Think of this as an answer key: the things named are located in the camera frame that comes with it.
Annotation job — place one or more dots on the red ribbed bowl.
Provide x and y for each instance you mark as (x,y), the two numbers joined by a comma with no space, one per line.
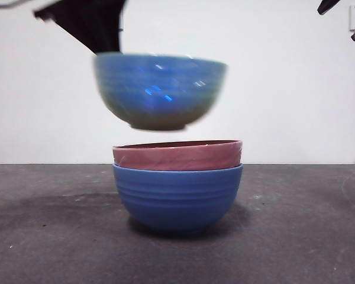
(177,156)

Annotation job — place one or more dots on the blue ribbed bowl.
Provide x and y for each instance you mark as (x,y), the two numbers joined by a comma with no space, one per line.
(177,204)

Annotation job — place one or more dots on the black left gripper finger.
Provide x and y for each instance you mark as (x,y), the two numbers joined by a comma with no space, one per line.
(97,26)

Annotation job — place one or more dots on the green ribbed bowl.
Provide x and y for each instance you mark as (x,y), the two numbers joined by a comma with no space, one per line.
(154,91)

